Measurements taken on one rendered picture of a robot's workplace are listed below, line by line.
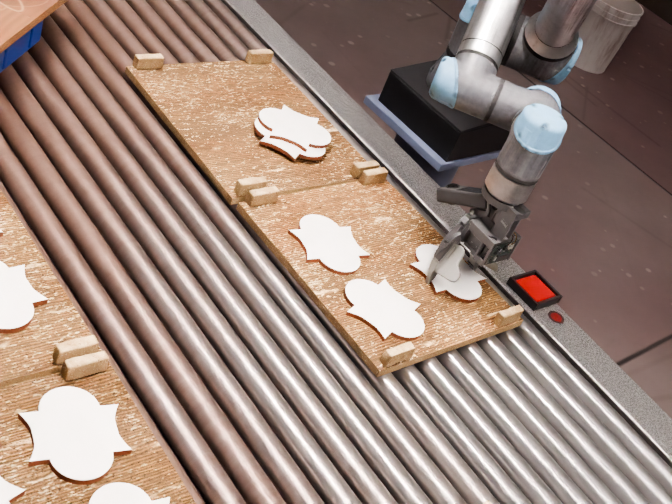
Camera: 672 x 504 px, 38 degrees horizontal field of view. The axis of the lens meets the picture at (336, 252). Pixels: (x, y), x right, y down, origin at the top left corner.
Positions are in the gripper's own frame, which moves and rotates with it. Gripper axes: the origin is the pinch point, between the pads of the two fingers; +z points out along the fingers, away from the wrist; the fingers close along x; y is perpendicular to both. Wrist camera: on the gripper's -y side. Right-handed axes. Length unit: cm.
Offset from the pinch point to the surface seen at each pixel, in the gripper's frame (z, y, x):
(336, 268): -0.1, -6.5, -21.3
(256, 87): 1, -59, -4
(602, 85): 96, -165, 318
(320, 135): -1.7, -38.5, -2.6
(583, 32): 78, -188, 313
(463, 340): 0.7, 13.8, -8.3
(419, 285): 0.7, 0.6, -7.4
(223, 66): 1, -67, -7
